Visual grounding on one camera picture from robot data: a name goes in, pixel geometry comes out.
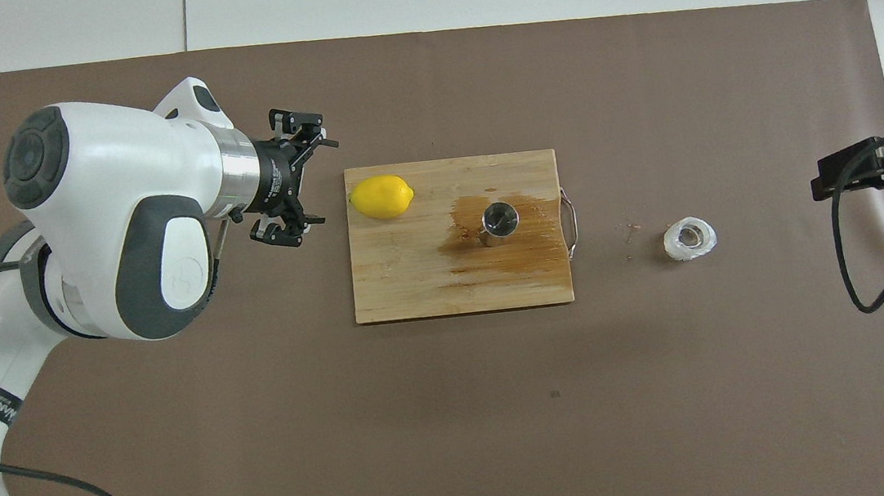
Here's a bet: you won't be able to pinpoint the scattered brown crumbs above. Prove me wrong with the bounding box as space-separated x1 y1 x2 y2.
620 205 647 261

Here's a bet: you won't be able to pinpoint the steel double jigger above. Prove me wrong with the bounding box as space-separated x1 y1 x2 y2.
475 199 523 249

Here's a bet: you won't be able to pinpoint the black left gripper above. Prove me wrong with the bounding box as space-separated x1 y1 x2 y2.
234 101 350 252

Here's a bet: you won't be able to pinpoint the wooden cutting board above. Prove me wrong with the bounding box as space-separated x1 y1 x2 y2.
340 145 587 327

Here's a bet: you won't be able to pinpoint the small clear glass cup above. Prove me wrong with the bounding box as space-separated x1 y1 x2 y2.
660 213 721 264

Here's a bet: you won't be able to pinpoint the brown paper table mat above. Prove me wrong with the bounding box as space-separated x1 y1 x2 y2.
0 0 884 496

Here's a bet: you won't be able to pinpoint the yellow lemon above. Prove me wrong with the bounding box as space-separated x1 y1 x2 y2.
347 172 417 224

